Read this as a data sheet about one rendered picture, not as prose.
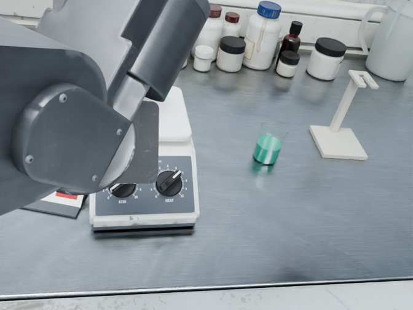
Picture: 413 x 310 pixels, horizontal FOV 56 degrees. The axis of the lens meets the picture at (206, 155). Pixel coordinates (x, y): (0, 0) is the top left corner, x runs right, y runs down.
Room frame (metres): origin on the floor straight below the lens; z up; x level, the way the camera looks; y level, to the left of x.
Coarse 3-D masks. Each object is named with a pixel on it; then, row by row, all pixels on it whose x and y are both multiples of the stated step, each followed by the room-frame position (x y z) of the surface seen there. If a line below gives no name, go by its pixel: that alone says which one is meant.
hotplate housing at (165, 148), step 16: (160, 144) 0.38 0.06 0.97; (176, 144) 0.39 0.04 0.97; (192, 144) 0.40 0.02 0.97; (192, 160) 0.37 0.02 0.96; (192, 176) 0.35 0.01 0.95; (96, 224) 0.28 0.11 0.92; (112, 224) 0.28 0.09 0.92; (128, 224) 0.29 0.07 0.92; (144, 224) 0.29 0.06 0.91; (160, 224) 0.30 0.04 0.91; (176, 224) 0.31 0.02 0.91; (192, 224) 0.32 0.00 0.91
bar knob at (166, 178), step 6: (162, 174) 0.34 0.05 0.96; (168, 174) 0.34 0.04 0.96; (174, 174) 0.33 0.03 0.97; (180, 174) 0.34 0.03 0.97; (162, 180) 0.33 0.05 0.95; (168, 180) 0.33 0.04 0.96; (174, 180) 0.33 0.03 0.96; (180, 180) 0.34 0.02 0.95; (156, 186) 0.33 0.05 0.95; (162, 186) 0.32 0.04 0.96; (168, 186) 0.32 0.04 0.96; (174, 186) 0.33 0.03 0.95; (180, 186) 0.33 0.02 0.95; (162, 192) 0.32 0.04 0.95; (168, 192) 0.32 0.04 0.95; (174, 192) 0.33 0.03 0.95
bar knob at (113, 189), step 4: (116, 184) 0.30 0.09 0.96; (120, 184) 0.31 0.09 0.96; (124, 184) 0.31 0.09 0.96; (128, 184) 0.32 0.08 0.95; (132, 184) 0.32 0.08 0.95; (112, 188) 0.30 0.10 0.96; (116, 188) 0.30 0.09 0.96; (120, 188) 0.31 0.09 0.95; (124, 188) 0.31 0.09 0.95; (128, 188) 0.31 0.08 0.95; (132, 188) 0.32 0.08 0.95; (112, 192) 0.30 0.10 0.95; (116, 192) 0.30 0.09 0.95; (120, 192) 0.31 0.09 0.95; (124, 192) 0.31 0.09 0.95; (128, 192) 0.31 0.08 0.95; (132, 192) 0.31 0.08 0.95; (116, 196) 0.30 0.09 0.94; (120, 196) 0.30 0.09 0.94; (124, 196) 0.31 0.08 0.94
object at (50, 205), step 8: (40, 200) 0.31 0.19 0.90; (48, 200) 0.31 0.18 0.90; (56, 200) 0.31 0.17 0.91; (64, 200) 0.31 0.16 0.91; (80, 200) 0.31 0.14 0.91; (24, 208) 0.29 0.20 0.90; (32, 208) 0.29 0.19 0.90; (40, 208) 0.29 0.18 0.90; (48, 208) 0.30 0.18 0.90; (56, 208) 0.30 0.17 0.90; (64, 208) 0.30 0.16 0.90; (72, 208) 0.30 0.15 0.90; (80, 208) 0.31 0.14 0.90; (72, 216) 0.29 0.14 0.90
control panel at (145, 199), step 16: (160, 160) 0.36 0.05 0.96; (176, 160) 0.36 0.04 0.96; (144, 192) 0.32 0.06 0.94; (192, 192) 0.34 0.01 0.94; (96, 208) 0.29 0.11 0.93; (112, 208) 0.29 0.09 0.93; (128, 208) 0.30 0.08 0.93; (144, 208) 0.30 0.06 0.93; (160, 208) 0.31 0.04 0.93; (176, 208) 0.31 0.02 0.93; (192, 208) 0.32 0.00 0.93
